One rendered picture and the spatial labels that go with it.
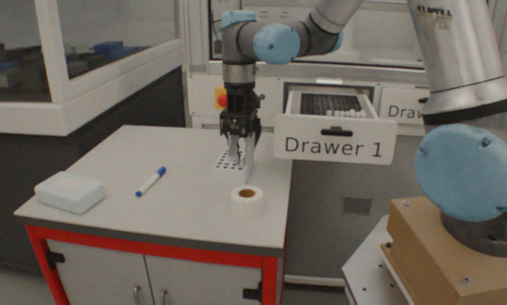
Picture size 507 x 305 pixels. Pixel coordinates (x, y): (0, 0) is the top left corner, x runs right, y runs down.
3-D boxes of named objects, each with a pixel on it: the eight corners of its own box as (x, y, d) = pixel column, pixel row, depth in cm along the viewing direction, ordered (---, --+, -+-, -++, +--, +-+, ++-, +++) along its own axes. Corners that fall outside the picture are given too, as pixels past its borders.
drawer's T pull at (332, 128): (352, 137, 79) (354, 132, 79) (320, 135, 80) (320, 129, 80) (351, 131, 83) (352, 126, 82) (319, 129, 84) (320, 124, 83)
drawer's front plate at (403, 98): (464, 127, 109) (471, 95, 105) (378, 121, 113) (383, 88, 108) (461, 125, 111) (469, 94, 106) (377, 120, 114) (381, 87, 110)
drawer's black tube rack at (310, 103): (363, 141, 93) (366, 118, 91) (298, 137, 96) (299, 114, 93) (354, 114, 113) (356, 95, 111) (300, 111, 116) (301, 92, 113)
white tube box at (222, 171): (245, 185, 88) (244, 171, 86) (211, 181, 89) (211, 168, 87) (254, 163, 99) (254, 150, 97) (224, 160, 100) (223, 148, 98)
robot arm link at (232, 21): (234, 12, 67) (213, 11, 73) (235, 67, 72) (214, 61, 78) (266, 11, 71) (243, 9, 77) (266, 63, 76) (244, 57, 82)
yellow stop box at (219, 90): (235, 111, 115) (235, 89, 112) (214, 110, 116) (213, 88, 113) (238, 106, 120) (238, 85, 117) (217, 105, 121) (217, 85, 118)
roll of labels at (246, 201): (225, 205, 79) (225, 189, 78) (253, 197, 83) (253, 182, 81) (239, 221, 74) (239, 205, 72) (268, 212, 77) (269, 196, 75)
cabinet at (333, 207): (435, 302, 143) (489, 132, 110) (205, 284, 157) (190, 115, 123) (394, 192, 229) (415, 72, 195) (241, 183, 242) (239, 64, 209)
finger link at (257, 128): (241, 147, 87) (239, 114, 83) (243, 144, 88) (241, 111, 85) (261, 148, 86) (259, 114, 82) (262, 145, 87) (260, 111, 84)
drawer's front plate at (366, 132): (391, 164, 84) (398, 122, 80) (273, 157, 88) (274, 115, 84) (389, 161, 86) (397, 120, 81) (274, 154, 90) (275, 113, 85)
